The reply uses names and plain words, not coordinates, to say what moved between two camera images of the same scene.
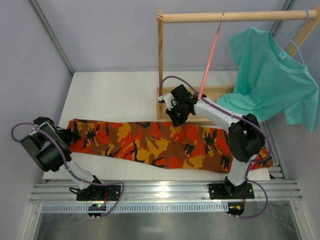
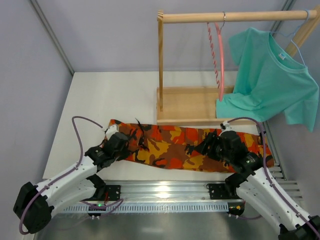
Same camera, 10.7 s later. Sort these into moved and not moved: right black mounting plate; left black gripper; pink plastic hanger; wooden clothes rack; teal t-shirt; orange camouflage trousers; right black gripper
Moved: pink plastic hanger; right black gripper; left black gripper; orange camouflage trousers
Not moved: wooden clothes rack; teal t-shirt; right black mounting plate
